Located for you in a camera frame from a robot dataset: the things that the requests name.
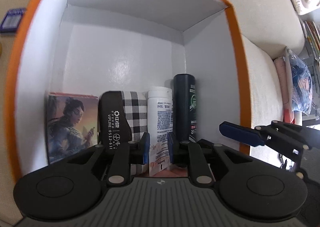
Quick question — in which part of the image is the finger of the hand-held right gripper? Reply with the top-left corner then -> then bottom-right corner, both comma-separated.
278,150 -> 306,180
219,120 -> 312,152

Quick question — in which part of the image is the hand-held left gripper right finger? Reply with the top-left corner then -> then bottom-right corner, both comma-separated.
167,132 -> 251,186

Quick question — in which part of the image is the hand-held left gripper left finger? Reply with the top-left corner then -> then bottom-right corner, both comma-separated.
51,132 -> 150,188

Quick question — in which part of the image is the white orange sachet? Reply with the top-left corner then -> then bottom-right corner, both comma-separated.
148,141 -> 173,177

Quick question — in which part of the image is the orange cardboard box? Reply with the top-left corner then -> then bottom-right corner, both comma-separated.
9,0 -> 251,180

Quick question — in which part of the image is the black checkered pouch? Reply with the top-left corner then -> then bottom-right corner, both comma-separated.
98,90 -> 148,175

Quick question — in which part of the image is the white plastic bottle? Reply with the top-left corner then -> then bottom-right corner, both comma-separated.
147,86 -> 174,148

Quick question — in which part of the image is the black spray can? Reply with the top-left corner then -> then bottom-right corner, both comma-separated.
173,74 -> 199,143

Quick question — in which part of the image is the card box with figure print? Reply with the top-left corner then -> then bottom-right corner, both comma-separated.
47,92 -> 99,165

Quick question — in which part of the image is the clear bag with blue cloth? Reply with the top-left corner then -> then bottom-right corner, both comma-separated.
285,47 -> 313,115

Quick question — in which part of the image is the beige fabric sofa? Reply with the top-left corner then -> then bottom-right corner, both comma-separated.
0,0 -> 320,227

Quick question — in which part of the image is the row of books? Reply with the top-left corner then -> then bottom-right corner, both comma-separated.
301,19 -> 320,60

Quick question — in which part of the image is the navy blue card box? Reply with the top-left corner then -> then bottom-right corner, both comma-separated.
0,8 -> 27,34

